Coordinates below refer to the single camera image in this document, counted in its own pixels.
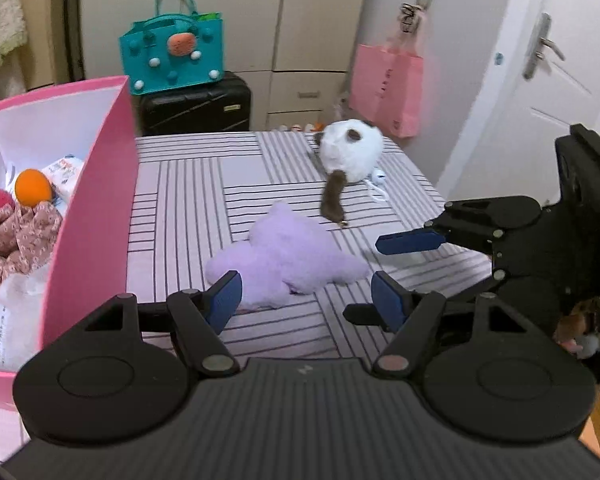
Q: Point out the purple plush toy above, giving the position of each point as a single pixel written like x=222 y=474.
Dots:
x=290 y=255

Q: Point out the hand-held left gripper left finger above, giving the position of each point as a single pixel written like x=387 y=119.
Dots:
x=225 y=300

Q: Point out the pink paper bag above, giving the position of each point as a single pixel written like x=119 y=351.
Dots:
x=385 y=85

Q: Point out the pink cardboard box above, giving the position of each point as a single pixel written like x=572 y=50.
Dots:
x=95 y=185

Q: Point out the orange ball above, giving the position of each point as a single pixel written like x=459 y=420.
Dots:
x=33 y=187

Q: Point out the white door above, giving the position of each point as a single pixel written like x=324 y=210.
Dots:
x=580 y=90

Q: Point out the floral cloth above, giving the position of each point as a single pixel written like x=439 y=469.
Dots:
x=20 y=240

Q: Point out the striped bed sheet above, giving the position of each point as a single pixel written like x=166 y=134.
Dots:
x=190 y=200

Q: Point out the black suitcase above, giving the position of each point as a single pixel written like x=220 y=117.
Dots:
x=190 y=110

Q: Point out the beige wardrobe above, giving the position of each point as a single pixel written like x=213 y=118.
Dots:
x=310 y=20

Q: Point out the small blue wall hook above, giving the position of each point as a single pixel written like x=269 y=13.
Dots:
x=500 y=58

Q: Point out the wall hook with accessories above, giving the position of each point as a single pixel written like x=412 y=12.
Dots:
x=414 y=10

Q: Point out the teal felt tote bag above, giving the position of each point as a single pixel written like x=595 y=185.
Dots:
x=150 y=55

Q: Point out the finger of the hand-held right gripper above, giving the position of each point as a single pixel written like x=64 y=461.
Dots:
x=360 y=314
x=410 y=242

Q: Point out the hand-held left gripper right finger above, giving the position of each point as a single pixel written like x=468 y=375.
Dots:
x=387 y=300

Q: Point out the white panda plush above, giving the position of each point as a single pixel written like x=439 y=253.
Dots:
x=355 y=155

